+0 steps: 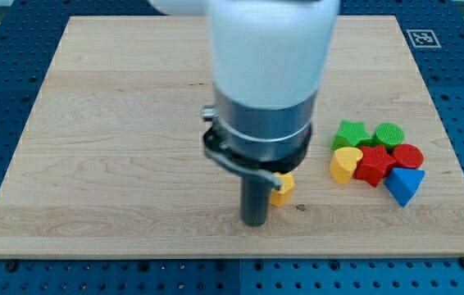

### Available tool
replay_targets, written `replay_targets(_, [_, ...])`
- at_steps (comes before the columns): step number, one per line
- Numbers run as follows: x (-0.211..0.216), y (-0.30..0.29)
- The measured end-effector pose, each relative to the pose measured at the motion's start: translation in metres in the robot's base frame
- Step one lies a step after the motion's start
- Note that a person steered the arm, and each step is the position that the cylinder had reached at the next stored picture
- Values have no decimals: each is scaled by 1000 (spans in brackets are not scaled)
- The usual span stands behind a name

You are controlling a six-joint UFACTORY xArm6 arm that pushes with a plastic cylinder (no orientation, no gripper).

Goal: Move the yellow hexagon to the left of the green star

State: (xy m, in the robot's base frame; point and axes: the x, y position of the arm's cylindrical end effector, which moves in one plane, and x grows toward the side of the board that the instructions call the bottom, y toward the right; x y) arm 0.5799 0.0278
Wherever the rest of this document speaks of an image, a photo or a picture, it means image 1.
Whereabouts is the red star block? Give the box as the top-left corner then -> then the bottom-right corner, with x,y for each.
353,145 -> 397,188

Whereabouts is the red cylinder block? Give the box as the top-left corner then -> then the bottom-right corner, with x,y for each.
392,143 -> 424,169

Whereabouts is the wooden board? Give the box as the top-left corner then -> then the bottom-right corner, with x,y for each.
0,16 -> 464,260

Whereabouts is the white fiducial marker tag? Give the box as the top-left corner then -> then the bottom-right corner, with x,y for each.
407,29 -> 441,48

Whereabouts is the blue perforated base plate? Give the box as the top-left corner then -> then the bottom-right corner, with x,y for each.
0,1 -> 464,294

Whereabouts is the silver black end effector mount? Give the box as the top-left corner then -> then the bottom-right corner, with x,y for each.
201,88 -> 316,189

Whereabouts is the green star block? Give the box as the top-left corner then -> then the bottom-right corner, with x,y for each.
330,120 -> 372,151

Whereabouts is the yellow heart block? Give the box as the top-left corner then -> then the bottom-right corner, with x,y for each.
330,147 -> 363,184

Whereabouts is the yellow hexagon block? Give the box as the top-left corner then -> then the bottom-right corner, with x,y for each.
270,172 -> 295,207

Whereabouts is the blue triangle block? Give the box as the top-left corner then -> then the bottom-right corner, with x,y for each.
384,167 -> 425,207

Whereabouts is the green cylinder block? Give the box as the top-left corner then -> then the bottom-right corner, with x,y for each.
372,122 -> 404,152

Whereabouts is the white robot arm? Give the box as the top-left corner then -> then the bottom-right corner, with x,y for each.
152,0 -> 340,227

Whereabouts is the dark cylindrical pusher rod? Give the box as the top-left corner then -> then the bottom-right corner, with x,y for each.
240,170 -> 272,227

